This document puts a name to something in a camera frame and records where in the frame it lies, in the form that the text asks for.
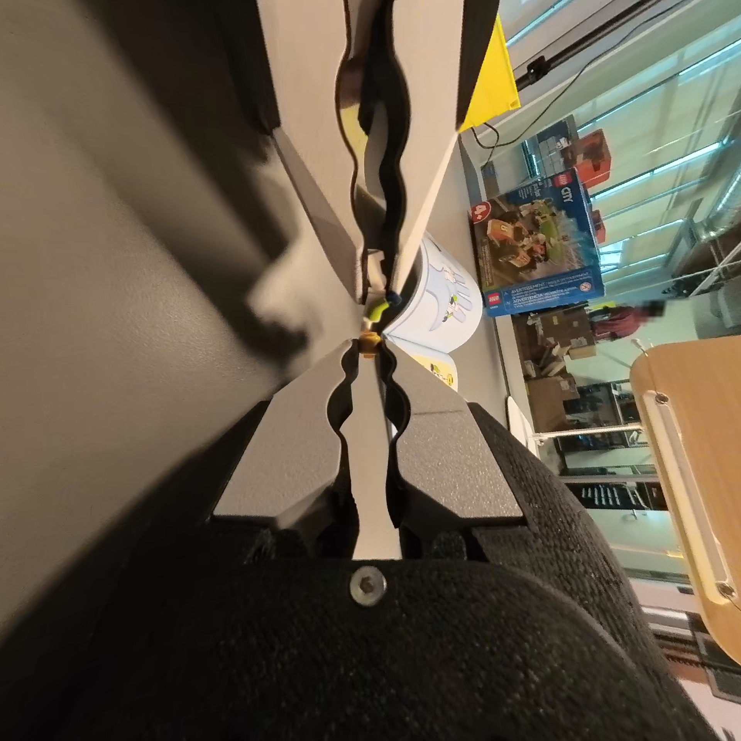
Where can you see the pile of cardboard boxes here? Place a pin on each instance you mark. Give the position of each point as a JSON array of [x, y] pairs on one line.
[[556, 359]]

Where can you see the yellow plastic bin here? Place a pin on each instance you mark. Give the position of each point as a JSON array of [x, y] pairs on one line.
[[492, 81]]

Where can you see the yellow lego minifigure head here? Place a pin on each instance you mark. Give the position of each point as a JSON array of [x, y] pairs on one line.
[[369, 344]]

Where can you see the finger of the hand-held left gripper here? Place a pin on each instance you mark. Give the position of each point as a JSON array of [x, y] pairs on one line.
[[312, 87], [434, 87]]

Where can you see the red storage crate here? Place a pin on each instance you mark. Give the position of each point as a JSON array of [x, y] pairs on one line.
[[599, 226], [596, 153]]

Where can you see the white lego minifigure torso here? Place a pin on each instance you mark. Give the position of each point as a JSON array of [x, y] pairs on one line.
[[377, 308]]

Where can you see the blue lego box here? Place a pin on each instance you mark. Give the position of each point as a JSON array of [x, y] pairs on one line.
[[538, 243]]

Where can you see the black pole stand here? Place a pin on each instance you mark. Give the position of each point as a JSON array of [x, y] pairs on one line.
[[579, 43]]

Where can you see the wooden book stand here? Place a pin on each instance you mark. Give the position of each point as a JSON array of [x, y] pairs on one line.
[[694, 434]]

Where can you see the long metal storage shelf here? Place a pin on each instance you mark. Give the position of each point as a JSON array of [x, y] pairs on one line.
[[544, 144]]

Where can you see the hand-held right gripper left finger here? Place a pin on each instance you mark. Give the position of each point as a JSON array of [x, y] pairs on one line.
[[283, 463]]

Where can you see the lego instruction booklet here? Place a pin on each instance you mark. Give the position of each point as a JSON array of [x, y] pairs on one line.
[[446, 289]]

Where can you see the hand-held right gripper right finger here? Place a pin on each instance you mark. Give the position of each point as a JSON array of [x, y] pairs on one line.
[[457, 463]]

